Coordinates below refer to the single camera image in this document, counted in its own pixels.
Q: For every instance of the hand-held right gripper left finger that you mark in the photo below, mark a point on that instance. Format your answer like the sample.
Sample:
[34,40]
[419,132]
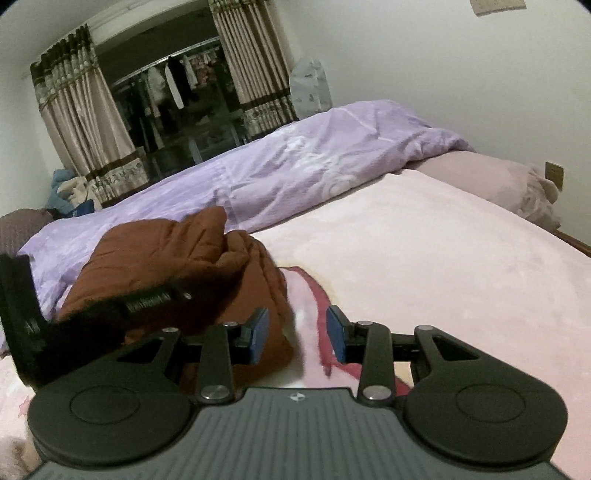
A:
[261,333]

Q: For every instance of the pink ruffled pillow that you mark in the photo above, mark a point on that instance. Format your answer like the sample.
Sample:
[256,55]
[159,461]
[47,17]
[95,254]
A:
[485,180]

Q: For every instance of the pink printed blanket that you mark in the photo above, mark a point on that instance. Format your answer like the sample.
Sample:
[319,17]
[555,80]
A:
[438,254]

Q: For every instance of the beige patterned curtain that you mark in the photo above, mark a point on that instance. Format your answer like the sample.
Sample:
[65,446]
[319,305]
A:
[87,120]
[254,60]

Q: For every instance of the row of hanging clothes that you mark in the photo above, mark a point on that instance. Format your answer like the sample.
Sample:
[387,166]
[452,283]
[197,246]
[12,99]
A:
[175,87]

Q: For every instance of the mauve quilted headboard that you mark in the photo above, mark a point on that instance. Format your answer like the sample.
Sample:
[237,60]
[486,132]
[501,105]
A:
[23,226]

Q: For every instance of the brown padded jacket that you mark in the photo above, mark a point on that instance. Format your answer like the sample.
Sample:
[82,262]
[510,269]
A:
[184,249]

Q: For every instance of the covered standing fan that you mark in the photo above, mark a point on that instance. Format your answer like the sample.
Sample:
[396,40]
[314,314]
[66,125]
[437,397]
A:
[311,87]

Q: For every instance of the brass wall socket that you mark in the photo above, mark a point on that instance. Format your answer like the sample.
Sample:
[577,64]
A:
[554,175]

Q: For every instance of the purple duvet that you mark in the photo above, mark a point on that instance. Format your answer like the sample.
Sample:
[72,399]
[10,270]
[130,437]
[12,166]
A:
[300,161]

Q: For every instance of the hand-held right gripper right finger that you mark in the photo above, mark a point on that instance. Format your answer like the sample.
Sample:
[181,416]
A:
[336,334]

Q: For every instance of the dark blue bag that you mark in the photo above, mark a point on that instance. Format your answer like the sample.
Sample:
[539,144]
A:
[84,208]

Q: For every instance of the wooden bed frame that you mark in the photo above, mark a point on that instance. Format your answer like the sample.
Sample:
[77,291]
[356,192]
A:
[575,242]

